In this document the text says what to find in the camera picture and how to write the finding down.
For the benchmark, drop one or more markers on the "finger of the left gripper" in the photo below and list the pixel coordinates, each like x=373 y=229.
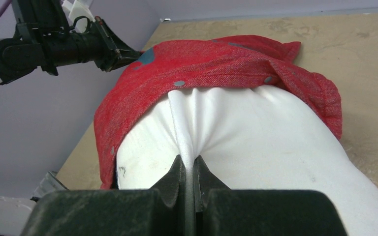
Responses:
x=115 y=52

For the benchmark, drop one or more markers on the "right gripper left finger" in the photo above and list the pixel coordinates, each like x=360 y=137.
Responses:
x=157 y=211

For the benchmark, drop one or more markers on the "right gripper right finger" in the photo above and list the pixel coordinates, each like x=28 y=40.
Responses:
x=221 y=211

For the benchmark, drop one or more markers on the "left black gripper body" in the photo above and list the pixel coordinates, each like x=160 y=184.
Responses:
x=44 y=24

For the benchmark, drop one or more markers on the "white pillow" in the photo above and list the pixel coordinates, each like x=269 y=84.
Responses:
x=261 y=138

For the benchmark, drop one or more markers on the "red pillowcase with grey print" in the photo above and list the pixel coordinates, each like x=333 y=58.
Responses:
x=235 y=62

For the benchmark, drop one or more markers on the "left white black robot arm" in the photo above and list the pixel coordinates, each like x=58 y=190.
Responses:
x=17 y=58

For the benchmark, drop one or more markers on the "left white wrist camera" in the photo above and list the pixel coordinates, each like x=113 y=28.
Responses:
x=78 y=8

